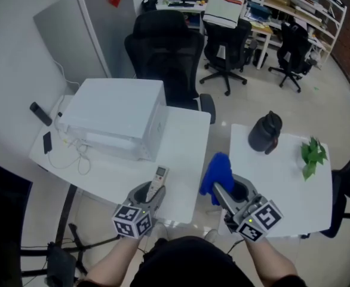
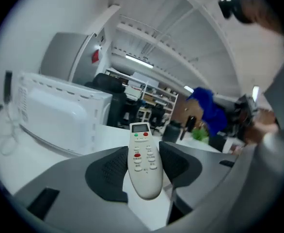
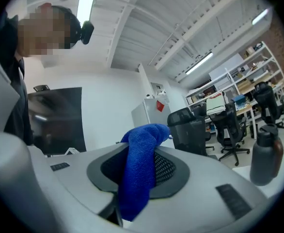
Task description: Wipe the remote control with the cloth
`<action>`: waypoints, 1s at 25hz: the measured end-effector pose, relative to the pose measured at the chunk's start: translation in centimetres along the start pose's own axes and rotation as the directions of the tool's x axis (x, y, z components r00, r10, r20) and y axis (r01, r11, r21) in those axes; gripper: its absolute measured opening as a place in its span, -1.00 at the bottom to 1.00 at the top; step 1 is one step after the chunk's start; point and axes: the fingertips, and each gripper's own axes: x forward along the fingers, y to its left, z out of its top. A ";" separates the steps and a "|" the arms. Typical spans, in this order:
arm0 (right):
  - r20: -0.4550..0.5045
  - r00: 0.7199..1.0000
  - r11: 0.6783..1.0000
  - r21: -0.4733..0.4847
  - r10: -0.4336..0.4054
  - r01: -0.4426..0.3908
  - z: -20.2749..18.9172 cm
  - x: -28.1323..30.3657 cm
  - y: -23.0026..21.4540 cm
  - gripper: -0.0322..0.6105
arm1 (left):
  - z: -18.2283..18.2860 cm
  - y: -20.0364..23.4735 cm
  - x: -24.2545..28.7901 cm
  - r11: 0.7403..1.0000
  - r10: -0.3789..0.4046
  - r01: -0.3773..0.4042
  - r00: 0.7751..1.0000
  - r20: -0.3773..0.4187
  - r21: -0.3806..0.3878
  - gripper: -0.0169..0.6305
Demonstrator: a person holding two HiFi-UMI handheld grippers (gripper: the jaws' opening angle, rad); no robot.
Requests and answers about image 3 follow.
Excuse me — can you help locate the blue box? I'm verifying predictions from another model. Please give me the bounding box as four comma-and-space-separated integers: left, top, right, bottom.
230, 94, 246, 104

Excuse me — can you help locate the long ceiling light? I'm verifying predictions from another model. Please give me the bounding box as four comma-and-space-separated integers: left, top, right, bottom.
251, 8, 270, 26
185, 51, 214, 75
77, 0, 99, 22

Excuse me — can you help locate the black monitor screen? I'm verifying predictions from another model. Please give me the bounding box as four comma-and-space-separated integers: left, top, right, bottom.
27, 87, 87, 155

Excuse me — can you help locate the white striped towel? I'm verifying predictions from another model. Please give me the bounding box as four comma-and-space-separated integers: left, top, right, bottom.
205, 90, 228, 116

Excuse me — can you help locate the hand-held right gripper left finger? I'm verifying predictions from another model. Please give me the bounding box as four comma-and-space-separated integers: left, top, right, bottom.
27, 142, 130, 218

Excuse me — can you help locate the black head-mounted camera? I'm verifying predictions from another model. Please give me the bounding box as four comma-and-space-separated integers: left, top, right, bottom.
80, 20, 95, 46

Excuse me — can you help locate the white refrigerator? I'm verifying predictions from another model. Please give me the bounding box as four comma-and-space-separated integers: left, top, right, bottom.
131, 98, 172, 129

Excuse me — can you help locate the black mesh office chair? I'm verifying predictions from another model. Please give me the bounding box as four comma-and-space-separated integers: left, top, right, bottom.
252, 81, 284, 133
167, 107, 219, 160
207, 102, 251, 166

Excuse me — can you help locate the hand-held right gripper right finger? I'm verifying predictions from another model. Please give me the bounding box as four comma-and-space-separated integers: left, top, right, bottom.
126, 145, 269, 233

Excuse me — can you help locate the white monitor stand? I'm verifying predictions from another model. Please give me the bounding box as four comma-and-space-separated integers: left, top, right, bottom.
63, 147, 80, 156

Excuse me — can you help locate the blue cloth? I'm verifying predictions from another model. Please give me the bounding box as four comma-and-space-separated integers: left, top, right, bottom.
117, 123, 171, 222

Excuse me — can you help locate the person's upper body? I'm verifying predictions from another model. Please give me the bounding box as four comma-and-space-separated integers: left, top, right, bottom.
0, 3, 82, 147

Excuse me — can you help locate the white shelving unit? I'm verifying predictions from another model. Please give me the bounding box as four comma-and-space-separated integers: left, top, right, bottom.
185, 41, 284, 108

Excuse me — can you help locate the dark grey water bottle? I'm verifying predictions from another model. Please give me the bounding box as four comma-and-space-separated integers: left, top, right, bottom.
249, 123, 284, 187

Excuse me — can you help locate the wooden top desk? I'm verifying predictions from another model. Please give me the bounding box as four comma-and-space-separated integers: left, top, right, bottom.
235, 100, 259, 140

